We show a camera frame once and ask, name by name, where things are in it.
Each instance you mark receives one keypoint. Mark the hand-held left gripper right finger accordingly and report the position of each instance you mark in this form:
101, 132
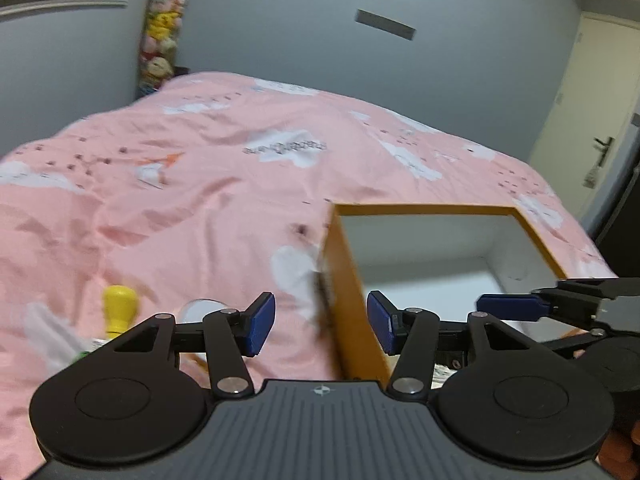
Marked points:
382, 325

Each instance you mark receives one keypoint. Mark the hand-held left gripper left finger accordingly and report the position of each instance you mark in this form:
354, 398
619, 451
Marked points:
260, 322

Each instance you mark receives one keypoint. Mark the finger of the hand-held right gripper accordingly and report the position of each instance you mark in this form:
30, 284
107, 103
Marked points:
570, 342
507, 306

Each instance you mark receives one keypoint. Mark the orange cardboard box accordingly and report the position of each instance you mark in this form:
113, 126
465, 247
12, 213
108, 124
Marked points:
350, 285

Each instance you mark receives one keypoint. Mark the white round compact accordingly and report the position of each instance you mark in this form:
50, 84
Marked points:
200, 310

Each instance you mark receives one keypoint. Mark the yellow capped bottle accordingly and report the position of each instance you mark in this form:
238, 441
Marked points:
119, 310

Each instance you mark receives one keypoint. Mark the dark furniture edge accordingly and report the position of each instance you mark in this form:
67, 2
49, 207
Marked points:
622, 210

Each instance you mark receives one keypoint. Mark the pink printed blanket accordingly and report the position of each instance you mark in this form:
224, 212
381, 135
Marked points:
200, 185

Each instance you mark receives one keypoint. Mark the cream door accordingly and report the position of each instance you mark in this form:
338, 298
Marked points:
575, 85

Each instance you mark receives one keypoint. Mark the column of plush toys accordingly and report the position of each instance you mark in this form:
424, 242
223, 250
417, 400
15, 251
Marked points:
160, 25

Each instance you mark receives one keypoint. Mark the grey wall plate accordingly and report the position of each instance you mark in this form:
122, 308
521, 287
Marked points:
385, 25

